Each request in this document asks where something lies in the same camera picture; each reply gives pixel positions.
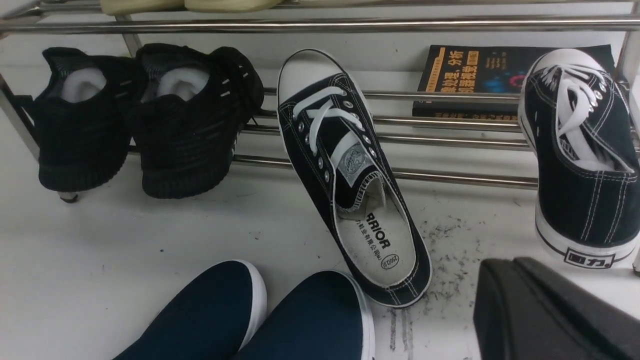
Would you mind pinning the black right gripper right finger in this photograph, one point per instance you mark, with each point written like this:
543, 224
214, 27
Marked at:
600, 328

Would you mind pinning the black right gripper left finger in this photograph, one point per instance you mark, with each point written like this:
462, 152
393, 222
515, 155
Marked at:
515, 320

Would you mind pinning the black canvas lace-up shoe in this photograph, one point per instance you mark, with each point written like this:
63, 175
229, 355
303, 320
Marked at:
329, 136
587, 205

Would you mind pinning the navy slip-on shoe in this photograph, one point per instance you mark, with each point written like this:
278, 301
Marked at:
326, 316
211, 318

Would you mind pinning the stainless steel shoe rack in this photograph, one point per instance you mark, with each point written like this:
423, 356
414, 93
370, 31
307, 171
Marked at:
184, 110

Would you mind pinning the black book with orange text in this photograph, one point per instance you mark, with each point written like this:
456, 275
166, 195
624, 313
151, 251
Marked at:
480, 80

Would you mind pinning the black knit sneaker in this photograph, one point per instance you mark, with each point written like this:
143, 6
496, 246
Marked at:
188, 114
79, 118

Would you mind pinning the green slipper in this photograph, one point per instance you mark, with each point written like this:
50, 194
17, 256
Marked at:
229, 6
128, 7

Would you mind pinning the black knit sneaker far left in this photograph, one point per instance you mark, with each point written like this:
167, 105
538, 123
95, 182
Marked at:
79, 118

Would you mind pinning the green slipper far left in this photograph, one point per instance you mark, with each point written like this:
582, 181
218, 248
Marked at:
128, 7

